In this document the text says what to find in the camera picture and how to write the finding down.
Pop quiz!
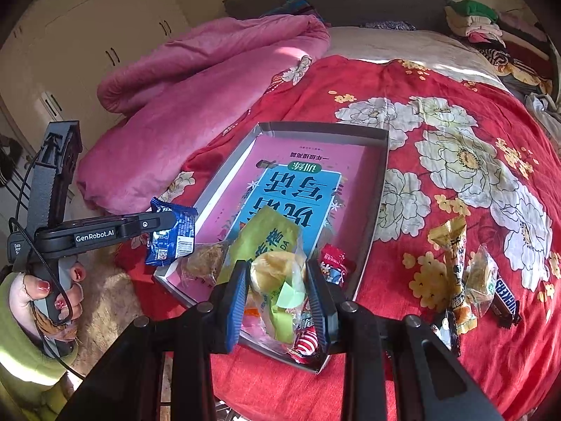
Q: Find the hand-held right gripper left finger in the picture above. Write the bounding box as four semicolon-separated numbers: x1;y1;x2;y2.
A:
57;260;251;421

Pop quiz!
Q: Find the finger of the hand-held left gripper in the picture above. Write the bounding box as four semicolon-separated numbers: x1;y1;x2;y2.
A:
118;210;177;238

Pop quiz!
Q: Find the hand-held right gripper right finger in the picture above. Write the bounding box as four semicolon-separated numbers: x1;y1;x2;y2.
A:
306;259;505;421

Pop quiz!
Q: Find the blue snack packet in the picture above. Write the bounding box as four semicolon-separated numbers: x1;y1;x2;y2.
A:
144;196;199;267

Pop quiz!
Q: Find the red white striped candy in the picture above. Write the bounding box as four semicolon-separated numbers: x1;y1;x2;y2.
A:
287;325;323;365

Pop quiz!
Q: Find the clear packet with red sweets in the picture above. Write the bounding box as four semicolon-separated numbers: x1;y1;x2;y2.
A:
318;246;356;288

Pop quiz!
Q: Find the clear packet with brown bun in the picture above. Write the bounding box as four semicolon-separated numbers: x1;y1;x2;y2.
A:
180;241;231;288

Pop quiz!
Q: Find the yellow-green cake packet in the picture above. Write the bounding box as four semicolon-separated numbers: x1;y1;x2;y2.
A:
217;205;307;343

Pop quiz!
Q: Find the grey box with pink lining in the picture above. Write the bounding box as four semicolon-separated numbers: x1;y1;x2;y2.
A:
153;122;391;374

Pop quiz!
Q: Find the person's left forearm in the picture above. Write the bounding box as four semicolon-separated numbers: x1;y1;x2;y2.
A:
0;272;80;419

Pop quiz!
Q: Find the person's left hand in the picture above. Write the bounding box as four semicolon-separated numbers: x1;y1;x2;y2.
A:
9;261;85;343

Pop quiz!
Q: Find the beige shaggy rug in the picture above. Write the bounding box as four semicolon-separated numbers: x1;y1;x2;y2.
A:
57;246;150;373

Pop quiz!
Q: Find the pink blanket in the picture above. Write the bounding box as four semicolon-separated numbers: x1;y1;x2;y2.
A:
76;13;331;215

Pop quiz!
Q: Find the dark cartoon snack packet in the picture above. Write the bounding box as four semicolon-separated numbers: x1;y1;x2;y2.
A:
432;309;461;358

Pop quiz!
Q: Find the long yellow snack packet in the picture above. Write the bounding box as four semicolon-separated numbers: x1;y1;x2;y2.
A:
427;216;478;334

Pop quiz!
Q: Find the clear pastry packet green label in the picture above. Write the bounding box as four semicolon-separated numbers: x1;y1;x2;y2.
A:
465;246;500;319

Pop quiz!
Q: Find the red floral blanket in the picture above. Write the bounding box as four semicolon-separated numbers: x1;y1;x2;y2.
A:
114;55;561;421

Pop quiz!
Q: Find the brown chocolate bar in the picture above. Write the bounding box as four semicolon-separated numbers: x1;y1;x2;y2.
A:
488;274;522;327

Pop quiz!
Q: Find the cream wardrobe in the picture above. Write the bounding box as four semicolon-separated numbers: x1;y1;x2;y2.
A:
0;0;194;150

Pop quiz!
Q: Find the blue striped pillow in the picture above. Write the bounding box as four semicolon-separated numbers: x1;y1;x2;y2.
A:
272;0;329;25

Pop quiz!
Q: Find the beige bed sheet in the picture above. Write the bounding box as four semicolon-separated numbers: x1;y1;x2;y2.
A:
324;26;513;93

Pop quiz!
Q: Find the dark patterned cloth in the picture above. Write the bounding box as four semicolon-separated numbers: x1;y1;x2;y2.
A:
361;20;415;31

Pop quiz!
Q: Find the white crumpled cloth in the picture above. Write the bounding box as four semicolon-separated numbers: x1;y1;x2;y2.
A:
523;92;561;136

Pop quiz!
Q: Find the grey headboard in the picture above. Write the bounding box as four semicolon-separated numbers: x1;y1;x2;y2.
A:
223;0;452;31

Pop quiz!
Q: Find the pile of folded clothes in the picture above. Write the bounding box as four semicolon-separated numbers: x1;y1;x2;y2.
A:
445;0;557;97

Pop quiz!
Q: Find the black cable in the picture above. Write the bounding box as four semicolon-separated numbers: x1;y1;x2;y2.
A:
9;153;86;380

